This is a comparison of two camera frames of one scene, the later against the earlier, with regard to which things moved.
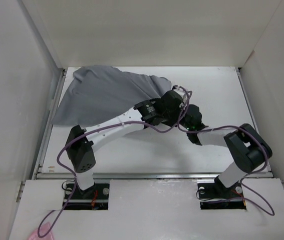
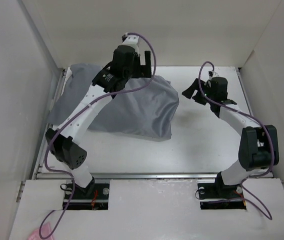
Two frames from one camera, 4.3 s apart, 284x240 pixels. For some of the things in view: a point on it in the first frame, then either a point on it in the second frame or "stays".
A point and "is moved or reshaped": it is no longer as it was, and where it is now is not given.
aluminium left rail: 50,120 stays
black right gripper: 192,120 → 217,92
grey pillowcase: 98,93 is moved or reshaped
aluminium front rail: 145,176 stays
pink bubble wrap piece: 43,228 stays
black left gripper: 173,123 → 143,71
